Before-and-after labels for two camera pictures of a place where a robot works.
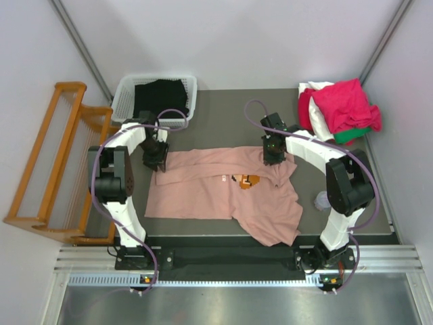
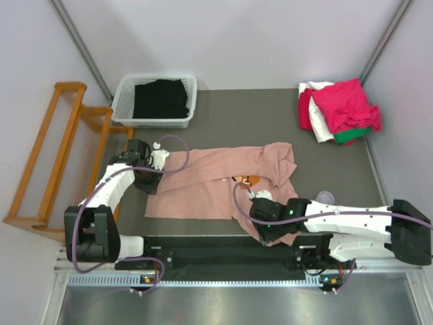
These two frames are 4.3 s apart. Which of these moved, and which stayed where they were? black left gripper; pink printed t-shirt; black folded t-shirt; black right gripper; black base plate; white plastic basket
Moved: black left gripper; black right gripper
Stayed: pink printed t-shirt; white plastic basket; black folded t-shirt; black base plate
